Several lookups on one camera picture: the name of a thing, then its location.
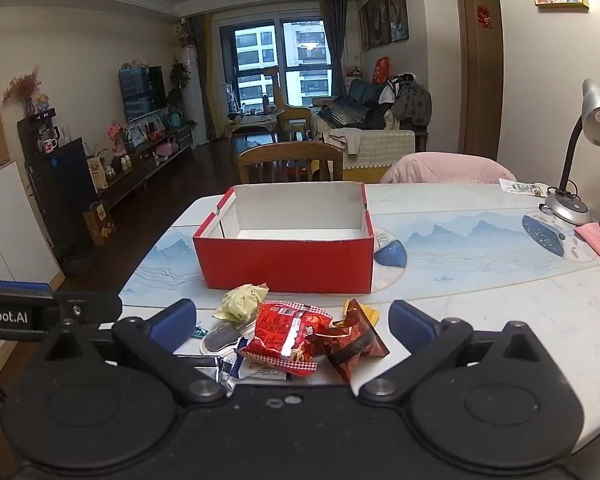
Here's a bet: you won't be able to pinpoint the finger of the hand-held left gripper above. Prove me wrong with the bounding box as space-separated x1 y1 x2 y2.
0 282 54 295
55 291 124 325

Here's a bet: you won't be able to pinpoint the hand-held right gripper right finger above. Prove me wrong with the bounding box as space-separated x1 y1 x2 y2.
359 299 544 407

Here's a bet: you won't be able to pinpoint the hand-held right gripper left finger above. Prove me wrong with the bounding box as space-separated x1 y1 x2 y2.
42 298 228 408

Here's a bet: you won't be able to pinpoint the small yellow snack packet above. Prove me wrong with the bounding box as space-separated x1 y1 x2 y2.
342 298 382 328

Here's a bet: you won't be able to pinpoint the clear spoon-shaped packet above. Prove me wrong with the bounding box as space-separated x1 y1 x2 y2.
201 322 253 356

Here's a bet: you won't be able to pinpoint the brown foil snack packet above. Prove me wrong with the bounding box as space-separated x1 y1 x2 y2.
320 300 391 383

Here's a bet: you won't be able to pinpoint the pale yellow snack packet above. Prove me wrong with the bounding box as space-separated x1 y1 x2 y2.
212 282 271 323

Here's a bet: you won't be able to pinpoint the blue and white snack packet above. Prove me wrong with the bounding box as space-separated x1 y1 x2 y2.
220 355 291 381

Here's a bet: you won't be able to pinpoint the red snack packet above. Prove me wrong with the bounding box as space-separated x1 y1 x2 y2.
235 301 333 376

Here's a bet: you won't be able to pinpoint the red cardboard box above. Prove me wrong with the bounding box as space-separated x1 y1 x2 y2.
192 181 376 295

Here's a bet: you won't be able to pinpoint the white cabinet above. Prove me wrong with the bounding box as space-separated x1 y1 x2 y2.
0 160 63 291

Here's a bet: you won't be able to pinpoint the brown paper bag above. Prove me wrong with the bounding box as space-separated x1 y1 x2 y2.
82 202 117 247

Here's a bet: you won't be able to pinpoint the black cabinet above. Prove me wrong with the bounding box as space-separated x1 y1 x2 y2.
17 115 99 276

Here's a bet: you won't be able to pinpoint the dark television cabinet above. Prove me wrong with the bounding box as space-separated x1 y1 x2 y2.
97 125 196 211

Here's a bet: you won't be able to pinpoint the pink jacket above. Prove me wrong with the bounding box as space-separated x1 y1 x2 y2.
380 152 517 186

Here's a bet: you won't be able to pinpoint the pink flowers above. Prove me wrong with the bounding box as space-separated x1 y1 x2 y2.
107 120 131 153

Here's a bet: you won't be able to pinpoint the white printed paper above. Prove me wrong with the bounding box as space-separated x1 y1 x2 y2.
499 178 556 198

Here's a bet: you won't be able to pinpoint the sofa with cream cover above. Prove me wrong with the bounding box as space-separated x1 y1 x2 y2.
312 80 431 171

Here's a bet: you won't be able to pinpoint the dried flowers in vase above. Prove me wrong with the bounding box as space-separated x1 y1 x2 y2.
2 67 42 116

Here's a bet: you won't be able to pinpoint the wooden chair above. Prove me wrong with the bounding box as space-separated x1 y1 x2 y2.
236 141 344 184

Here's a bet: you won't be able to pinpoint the wooden coffee table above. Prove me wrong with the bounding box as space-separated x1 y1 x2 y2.
225 112 281 146

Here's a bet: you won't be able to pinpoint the flat screen television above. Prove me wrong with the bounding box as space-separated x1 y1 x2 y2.
118 65 168 123

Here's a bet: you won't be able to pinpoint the pile of clothes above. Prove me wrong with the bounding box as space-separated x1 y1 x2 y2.
380 74 433 128

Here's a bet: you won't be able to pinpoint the white standing air conditioner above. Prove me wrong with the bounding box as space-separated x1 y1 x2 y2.
180 46 207 148

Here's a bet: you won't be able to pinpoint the grey and yellow curtain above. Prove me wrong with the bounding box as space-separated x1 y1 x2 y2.
187 14 222 143
320 0 348 96

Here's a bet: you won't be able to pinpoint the green potted plant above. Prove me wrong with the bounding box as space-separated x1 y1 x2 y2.
167 60 193 111

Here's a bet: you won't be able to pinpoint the yellow giraffe toy chair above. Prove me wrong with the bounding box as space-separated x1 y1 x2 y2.
262 66 312 133

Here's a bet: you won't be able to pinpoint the wooden door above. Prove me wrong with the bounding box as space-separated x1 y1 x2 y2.
452 0 503 161

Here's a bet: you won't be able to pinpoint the grey desk lamp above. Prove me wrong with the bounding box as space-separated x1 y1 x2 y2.
539 78 600 226

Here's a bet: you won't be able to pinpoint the window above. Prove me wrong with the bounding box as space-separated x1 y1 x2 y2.
220 10 338 106

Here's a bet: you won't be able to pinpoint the small dark framed picture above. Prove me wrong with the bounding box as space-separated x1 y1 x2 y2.
358 4 371 51

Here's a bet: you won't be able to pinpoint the medium dark framed picture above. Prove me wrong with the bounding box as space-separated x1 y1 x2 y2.
367 0 392 48

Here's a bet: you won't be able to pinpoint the large dark framed picture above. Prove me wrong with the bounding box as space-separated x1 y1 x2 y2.
385 0 410 43

